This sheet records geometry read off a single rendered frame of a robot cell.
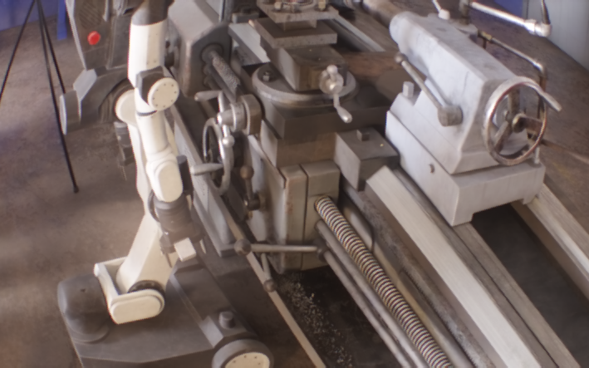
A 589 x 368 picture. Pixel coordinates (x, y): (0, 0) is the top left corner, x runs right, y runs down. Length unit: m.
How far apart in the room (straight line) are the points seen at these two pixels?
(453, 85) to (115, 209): 1.80
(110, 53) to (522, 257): 1.13
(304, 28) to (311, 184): 0.40
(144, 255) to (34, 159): 1.55
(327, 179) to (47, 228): 1.55
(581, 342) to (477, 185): 0.51
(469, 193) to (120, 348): 1.17
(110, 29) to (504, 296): 1.09
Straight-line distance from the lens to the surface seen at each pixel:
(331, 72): 1.74
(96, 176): 3.34
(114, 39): 1.72
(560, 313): 1.68
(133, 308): 2.20
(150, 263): 2.18
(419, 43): 1.79
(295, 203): 1.85
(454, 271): 1.54
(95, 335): 2.26
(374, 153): 1.79
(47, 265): 2.86
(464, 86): 1.64
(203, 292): 2.41
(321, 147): 1.86
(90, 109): 1.83
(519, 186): 1.74
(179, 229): 1.88
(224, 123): 1.89
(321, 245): 1.91
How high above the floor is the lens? 1.79
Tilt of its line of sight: 34 degrees down
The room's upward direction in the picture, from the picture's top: 4 degrees clockwise
